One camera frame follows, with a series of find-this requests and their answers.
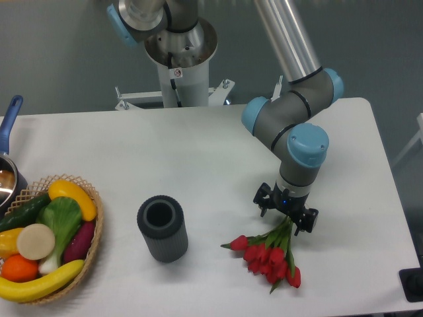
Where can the orange fruit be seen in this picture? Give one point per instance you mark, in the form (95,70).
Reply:
(19,269)

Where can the white frame at right edge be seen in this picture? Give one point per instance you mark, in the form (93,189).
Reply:
(412,146)

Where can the dark grey ribbed vase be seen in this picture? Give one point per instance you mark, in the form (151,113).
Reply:
(160,220)

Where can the purple sweet potato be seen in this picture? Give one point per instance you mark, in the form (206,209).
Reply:
(79,246)

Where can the blue handled saucepan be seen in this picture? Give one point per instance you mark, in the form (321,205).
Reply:
(12,181)

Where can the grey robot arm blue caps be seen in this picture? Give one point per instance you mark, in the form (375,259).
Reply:
(181,44)

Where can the green bok choy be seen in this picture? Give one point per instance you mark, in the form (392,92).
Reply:
(63,217)

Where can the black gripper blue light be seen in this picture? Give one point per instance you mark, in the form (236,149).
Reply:
(282,200)

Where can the red tulip bouquet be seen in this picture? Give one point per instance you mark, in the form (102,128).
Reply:
(270,254)

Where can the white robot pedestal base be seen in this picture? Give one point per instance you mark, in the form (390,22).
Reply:
(180,87)

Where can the dark green cucumber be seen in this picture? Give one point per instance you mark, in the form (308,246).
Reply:
(25,214)

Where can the black device at table edge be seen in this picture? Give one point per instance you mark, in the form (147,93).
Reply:
(411,281)

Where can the yellow bell pepper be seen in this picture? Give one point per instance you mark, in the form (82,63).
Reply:
(8,242)

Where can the yellow banana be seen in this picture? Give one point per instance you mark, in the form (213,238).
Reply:
(43,286)

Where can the woven wicker basket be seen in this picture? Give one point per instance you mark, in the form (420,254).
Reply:
(41,187)

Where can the beige round disc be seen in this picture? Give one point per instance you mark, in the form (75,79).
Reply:
(35,242)

